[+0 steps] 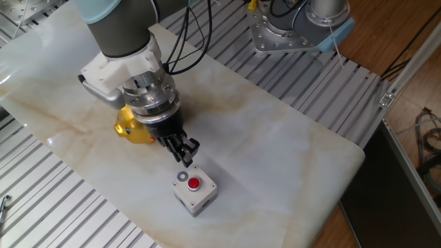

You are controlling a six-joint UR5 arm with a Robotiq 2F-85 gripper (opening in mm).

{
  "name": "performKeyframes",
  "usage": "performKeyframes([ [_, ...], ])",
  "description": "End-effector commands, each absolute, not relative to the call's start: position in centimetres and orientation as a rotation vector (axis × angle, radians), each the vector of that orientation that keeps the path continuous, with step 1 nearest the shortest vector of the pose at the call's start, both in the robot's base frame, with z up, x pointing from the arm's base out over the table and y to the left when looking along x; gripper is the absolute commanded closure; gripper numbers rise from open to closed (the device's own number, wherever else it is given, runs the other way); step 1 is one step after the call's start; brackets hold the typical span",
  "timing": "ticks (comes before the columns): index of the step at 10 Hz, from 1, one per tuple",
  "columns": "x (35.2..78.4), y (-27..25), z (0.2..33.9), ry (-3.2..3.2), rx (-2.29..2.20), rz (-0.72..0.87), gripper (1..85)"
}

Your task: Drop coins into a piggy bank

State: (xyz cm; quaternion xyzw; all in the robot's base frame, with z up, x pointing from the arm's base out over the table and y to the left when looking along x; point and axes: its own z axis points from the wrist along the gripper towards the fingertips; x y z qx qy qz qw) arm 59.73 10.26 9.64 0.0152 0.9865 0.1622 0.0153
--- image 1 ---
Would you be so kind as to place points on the silver corner bracket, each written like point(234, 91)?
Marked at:
point(386, 100)

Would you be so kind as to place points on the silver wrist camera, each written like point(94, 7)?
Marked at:
point(107, 98)

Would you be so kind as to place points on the aluminium frame rail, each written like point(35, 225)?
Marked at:
point(413, 58)
point(413, 172)

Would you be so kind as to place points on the golden piggy bank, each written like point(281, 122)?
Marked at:
point(129, 129)

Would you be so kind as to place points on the white red push-button box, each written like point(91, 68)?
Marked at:
point(198, 196)

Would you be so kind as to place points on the yellow plug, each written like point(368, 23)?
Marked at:
point(252, 4)

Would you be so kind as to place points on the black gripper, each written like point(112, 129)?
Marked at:
point(167, 125)

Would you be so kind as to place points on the dark cabinet panel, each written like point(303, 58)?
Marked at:
point(379, 206)

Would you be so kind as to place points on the white marble board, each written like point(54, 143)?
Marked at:
point(258, 137)

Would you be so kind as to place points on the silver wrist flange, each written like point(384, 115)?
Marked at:
point(151, 98)

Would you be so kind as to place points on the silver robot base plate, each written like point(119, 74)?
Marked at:
point(272, 38)

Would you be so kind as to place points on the silver perforated plate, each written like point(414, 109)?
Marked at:
point(20, 8)

